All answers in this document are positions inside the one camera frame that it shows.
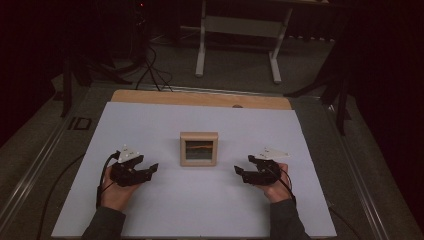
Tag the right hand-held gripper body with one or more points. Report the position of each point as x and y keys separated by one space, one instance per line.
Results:
x=265 y=175

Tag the wooden picture frame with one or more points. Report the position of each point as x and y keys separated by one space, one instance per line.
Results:
x=199 y=136

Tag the black stand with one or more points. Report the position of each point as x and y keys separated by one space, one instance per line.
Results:
x=340 y=106
x=66 y=86

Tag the person's left hand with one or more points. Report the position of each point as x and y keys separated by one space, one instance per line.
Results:
x=115 y=196

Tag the person's right hand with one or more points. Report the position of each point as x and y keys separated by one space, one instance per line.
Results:
x=276 y=193

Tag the black floor socket plate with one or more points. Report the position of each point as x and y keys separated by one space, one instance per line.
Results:
x=80 y=123

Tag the metal floor rail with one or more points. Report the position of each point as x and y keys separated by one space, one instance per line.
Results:
x=361 y=180
x=30 y=173

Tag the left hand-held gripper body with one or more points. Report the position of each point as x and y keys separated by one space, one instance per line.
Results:
x=128 y=175

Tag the white metal desk frame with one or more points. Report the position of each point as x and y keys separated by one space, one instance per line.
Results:
x=201 y=50

